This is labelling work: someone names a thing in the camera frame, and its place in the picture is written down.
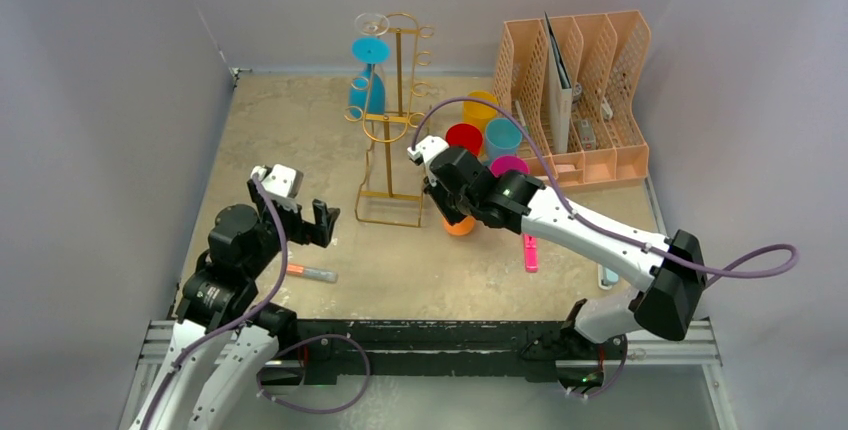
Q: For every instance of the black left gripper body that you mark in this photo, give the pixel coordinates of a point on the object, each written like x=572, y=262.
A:
x=272, y=244

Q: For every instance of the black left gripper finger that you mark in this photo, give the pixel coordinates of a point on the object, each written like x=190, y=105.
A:
x=325, y=219
x=258, y=193

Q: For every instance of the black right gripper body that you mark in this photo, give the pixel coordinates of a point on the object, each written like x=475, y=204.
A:
x=440, y=187

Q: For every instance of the orange wine glass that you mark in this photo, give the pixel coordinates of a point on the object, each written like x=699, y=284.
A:
x=463, y=228

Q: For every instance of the magenta wine glass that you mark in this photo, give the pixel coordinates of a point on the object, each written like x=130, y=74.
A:
x=502, y=164

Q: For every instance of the red wine glass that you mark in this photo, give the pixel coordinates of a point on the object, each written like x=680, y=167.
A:
x=466, y=136

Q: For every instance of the light blue wine glass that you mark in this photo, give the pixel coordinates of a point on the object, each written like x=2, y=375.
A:
x=501, y=138

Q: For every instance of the yellow wine glass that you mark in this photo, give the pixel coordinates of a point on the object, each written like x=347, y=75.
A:
x=476, y=112

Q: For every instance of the teal wine glass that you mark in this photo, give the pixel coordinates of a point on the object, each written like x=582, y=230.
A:
x=367, y=90

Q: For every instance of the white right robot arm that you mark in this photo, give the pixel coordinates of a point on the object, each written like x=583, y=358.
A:
x=663, y=294

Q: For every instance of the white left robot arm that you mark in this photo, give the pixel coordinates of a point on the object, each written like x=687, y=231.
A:
x=224, y=332

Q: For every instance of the clear wine glass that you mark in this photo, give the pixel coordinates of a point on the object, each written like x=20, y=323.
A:
x=372, y=26

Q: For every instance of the orange grey marker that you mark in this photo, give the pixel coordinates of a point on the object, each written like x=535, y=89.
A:
x=314, y=274

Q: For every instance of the pink highlighter marker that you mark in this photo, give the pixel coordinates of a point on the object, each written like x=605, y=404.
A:
x=530, y=253

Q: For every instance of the white folder in organizer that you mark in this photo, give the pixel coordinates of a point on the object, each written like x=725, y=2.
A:
x=560, y=92

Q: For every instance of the light blue white eraser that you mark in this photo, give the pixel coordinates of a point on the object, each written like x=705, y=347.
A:
x=606, y=278

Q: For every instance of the peach plastic file organizer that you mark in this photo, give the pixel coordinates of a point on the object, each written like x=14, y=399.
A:
x=604, y=55

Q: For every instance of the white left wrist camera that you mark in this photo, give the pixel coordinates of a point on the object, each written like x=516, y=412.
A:
x=281, y=183

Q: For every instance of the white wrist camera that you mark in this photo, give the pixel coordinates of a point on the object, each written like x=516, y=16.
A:
x=425, y=152
x=281, y=183

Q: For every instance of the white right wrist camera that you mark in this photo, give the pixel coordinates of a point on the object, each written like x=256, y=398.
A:
x=425, y=152

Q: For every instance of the gold wire glass rack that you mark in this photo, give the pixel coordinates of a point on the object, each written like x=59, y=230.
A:
x=403, y=88

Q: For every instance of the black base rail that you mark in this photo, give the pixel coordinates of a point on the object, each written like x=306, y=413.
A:
x=536, y=351

